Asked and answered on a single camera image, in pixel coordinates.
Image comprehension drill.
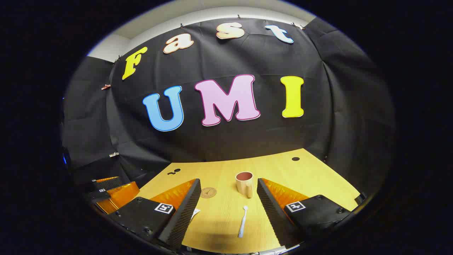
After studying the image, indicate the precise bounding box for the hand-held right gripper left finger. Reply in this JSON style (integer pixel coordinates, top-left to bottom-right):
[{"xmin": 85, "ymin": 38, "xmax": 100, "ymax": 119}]
[{"xmin": 106, "ymin": 178, "xmax": 202, "ymax": 252}]

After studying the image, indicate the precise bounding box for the wooden desktop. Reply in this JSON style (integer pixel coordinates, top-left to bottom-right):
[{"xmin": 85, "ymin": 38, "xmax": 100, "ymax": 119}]
[{"xmin": 136, "ymin": 148, "xmax": 361, "ymax": 254}]

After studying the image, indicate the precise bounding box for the beige cup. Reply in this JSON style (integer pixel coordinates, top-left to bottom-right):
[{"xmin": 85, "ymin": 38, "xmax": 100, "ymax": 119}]
[{"xmin": 236, "ymin": 171, "xmax": 254, "ymax": 198}]

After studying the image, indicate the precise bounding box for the black backdrop cloth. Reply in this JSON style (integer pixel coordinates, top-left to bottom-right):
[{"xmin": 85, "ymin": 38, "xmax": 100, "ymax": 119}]
[{"xmin": 61, "ymin": 18, "xmax": 395, "ymax": 199}]

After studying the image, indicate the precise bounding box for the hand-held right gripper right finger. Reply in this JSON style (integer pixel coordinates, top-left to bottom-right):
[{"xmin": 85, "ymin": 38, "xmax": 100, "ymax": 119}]
[{"xmin": 257, "ymin": 178, "xmax": 354, "ymax": 249}]

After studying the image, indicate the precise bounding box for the white toothbrush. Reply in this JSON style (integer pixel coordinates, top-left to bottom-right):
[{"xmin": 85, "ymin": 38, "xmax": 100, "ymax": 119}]
[{"xmin": 238, "ymin": 206, "xmax": 248, "ymax": 238}]

